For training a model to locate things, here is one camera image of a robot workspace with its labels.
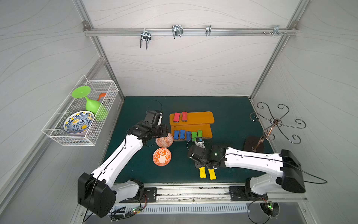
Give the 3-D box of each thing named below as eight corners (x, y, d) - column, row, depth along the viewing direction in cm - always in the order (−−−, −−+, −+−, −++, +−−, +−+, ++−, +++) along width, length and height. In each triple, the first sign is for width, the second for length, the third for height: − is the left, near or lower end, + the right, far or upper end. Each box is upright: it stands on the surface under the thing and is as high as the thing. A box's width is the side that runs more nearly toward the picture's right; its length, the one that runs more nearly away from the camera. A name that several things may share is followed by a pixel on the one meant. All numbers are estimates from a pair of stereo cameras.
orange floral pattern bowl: (152, 166, 83) (151, 164, 81) (154, 149, 90) (153, 147, 88) (171, 166, 83) (170, 164, 81) (172, 149, 90) (171, 147, 88)
